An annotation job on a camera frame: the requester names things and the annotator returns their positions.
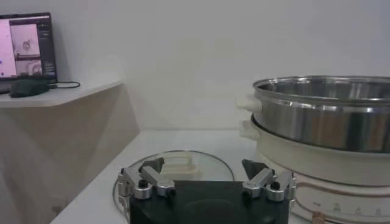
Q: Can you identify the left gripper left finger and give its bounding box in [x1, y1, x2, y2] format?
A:
[117, 156, 177, 200]

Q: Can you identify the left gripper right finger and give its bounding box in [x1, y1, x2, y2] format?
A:
[241, 158, 297, 202]

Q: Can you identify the glass lid with cream handle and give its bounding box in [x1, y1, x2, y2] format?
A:
[112, 149, 235, 220]

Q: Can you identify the stainless steel steamer basket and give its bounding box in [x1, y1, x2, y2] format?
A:
[236, 75, 390, 153]

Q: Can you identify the cream electric cooker base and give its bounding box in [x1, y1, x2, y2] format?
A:
[239, 117, 390, 224]

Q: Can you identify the white rounded side table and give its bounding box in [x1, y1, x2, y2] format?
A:
[0, 79, 124, 109]

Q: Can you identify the black computer mouse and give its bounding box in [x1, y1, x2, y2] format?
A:
[9, 79, 51, 98]

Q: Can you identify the laptop screen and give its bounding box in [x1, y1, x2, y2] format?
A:
[0, 12, 58, 94]

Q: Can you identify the thin black desk cable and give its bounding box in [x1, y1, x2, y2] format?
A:
[48, 80, 82, 89]

